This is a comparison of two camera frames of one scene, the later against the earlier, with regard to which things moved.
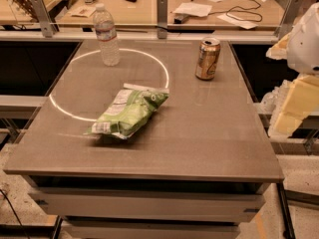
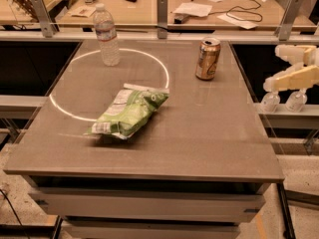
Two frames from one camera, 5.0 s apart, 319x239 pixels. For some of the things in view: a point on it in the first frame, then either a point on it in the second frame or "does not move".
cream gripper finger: [301, 101] to [297, 77]
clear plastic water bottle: [104, 25] does not move
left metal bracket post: [42, 15] does not move
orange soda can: [208, 58] does not move
